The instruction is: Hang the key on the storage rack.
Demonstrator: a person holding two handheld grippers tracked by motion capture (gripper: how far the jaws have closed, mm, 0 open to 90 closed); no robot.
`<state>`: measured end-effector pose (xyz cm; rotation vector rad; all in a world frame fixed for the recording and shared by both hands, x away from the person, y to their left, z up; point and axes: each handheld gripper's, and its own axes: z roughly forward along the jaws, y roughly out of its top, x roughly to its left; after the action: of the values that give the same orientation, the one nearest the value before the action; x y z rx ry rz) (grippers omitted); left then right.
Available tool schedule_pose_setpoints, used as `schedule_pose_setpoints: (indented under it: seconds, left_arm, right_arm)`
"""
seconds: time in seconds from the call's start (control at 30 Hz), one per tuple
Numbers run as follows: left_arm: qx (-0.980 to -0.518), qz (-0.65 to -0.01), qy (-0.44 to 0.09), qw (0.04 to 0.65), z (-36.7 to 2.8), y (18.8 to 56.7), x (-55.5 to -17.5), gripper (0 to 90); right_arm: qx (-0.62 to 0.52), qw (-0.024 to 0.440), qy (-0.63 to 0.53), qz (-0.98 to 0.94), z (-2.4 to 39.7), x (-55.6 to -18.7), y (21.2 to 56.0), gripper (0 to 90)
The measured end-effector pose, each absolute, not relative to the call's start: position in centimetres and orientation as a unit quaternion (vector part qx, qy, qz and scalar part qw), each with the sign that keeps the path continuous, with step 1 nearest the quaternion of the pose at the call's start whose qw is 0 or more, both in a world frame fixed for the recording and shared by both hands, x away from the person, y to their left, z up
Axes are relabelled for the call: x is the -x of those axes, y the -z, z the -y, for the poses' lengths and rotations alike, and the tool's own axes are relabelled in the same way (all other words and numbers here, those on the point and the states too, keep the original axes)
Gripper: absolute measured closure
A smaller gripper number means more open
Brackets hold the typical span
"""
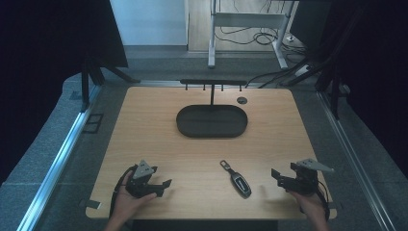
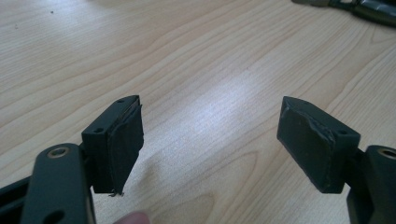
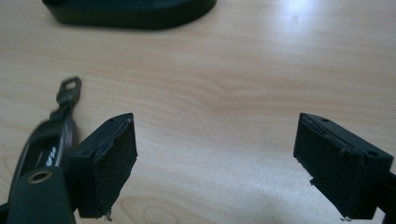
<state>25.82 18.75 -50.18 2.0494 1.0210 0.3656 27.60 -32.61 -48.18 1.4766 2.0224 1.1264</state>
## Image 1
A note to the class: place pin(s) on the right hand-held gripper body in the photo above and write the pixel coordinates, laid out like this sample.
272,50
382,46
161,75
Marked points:
303,181

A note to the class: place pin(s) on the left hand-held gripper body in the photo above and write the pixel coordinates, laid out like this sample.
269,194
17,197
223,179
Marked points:
141,184

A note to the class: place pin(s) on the person's left hand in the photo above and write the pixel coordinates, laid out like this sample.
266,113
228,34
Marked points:
128,203

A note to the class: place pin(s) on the person's right hand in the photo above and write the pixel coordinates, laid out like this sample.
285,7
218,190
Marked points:
309,205

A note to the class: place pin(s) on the black car key fob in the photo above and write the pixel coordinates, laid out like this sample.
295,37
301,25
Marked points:
240,183

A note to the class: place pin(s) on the grey tape strip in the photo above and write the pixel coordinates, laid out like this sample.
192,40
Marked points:
91,204

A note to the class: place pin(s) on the black key rack with tray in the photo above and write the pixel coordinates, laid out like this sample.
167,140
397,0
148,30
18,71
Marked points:
211,122

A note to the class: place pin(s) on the black tripod stand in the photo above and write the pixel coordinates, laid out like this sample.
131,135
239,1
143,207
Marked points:
333,83
86,83

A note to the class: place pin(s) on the white power strip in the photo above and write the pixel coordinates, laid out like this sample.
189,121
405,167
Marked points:
302,70

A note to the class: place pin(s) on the black curtain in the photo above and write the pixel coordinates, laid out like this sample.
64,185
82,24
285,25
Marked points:
45,64
375,80

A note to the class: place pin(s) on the aluminium floor rail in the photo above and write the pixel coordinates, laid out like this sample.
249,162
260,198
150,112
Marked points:
54,170
356,160

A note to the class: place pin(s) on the black floor socket frame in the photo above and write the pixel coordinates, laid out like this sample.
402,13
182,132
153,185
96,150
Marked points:
93,123

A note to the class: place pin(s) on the white metal desk frame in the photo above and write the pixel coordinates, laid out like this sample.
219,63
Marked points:
245,20

